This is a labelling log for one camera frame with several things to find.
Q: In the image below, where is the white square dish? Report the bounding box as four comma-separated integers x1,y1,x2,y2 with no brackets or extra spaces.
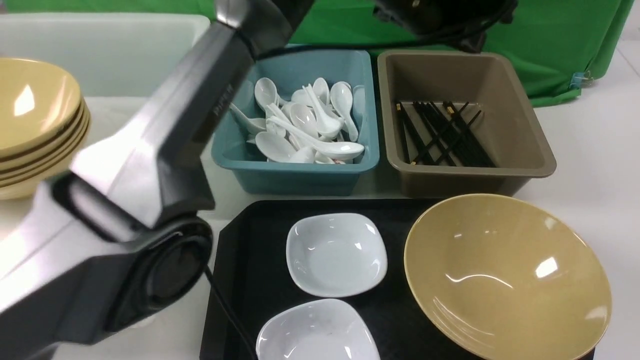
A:
285,212,389,298
255,298,381,360

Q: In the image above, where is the large yellow noodle bowl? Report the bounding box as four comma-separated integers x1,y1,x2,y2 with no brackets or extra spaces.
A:
403,193,613,360

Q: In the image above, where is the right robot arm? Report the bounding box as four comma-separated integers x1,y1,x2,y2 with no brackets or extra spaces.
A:
372,0,519,54

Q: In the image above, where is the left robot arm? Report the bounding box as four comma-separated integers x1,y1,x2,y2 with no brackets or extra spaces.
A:
1,0,313,360

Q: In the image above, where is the pile of white spoons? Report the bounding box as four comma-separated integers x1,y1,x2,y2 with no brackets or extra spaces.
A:
230,77,370,165

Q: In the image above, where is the pile of black chopsticks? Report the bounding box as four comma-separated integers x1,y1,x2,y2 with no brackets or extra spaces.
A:
395,101,497,168

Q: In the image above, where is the black plastic serving tray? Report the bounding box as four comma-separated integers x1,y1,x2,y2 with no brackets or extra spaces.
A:
199,199,484,360

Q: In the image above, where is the brown plastic chopstick bin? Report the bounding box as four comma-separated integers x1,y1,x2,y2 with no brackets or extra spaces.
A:
377,50,557,198

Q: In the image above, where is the white translucent plastic tub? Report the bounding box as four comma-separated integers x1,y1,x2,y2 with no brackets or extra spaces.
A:
0,13,212,331

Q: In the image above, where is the blue binder clip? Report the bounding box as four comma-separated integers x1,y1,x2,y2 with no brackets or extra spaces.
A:
569,70,595,90

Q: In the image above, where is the stack of yellow bowls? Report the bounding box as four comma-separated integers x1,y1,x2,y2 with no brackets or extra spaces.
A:
0,57,92,200

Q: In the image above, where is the green cloth backdrop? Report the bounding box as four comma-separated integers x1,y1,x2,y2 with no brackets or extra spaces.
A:
1,0,633,107

